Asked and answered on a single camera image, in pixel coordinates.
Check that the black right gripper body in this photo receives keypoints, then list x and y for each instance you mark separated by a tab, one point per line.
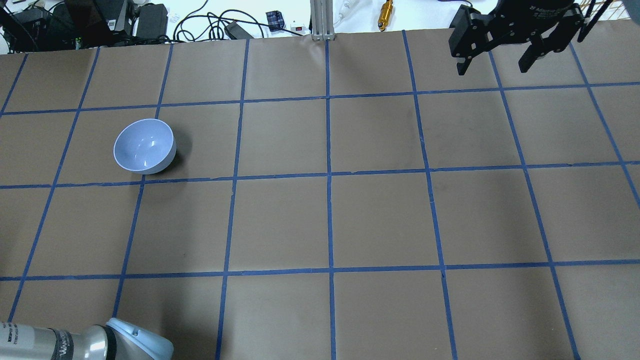
531	17

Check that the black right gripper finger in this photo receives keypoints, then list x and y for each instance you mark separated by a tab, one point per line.
530	56
463	63

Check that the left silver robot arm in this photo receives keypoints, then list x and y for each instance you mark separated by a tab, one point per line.
116	340

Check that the blue bowl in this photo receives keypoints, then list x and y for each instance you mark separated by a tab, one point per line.
147	146

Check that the gold metal tool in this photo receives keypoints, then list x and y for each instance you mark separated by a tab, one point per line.
385	14

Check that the black power adapter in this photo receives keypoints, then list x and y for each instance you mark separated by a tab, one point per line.
235	32

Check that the aluminium frame post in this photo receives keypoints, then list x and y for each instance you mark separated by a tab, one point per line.
322	20

